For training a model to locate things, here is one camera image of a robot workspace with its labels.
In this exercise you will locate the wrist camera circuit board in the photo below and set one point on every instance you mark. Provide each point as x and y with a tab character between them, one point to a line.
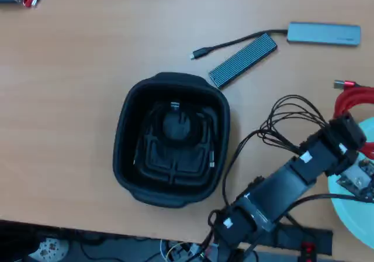
356	177

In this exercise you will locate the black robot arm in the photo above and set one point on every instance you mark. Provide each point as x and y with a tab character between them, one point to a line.
280	186

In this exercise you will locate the red clamp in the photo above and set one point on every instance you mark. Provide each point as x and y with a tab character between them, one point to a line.
307	250

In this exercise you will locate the light blue plate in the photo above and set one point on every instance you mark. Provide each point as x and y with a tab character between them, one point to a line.
350	215

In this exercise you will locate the black square bowl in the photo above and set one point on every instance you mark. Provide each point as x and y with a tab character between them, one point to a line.
125	145

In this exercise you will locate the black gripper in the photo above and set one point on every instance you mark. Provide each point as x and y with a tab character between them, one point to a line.
343	162

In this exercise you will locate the dark ribbed SSD enclosure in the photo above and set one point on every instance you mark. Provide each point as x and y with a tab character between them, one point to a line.
242	60

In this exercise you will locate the white perforated disc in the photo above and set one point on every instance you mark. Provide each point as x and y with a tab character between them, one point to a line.
49	247

